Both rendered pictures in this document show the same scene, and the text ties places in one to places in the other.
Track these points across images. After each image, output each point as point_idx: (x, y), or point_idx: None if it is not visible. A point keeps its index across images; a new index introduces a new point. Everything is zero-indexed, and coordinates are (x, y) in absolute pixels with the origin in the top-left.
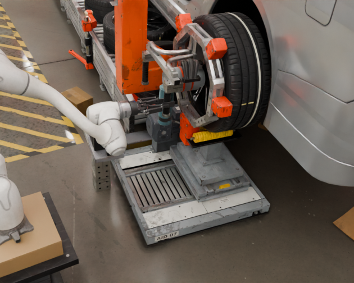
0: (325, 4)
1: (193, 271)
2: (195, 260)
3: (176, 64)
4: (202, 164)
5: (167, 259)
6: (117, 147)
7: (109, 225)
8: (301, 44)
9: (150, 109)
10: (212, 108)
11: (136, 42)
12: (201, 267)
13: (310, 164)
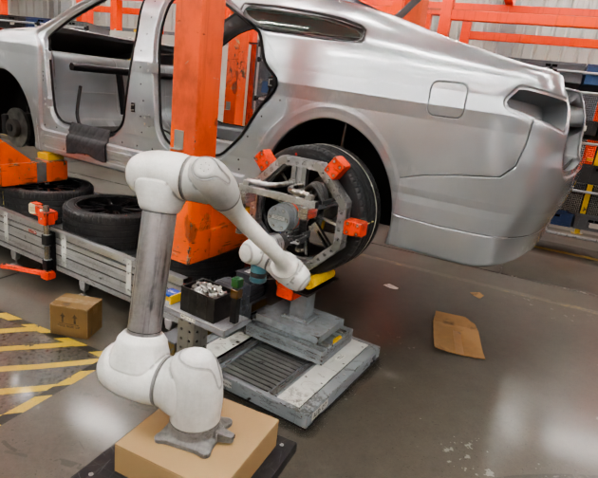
0: (454, 100)
1: (372, 433)
2: (364, 423)
3: (257, 211)
4: (303, 323)
5: (337, 433)
6: (308, 275)
7: None
8: (429, 143)
9: (300, 239)
10: (346, 231)
11: None
12: (376, 427)
13: (466, 253)
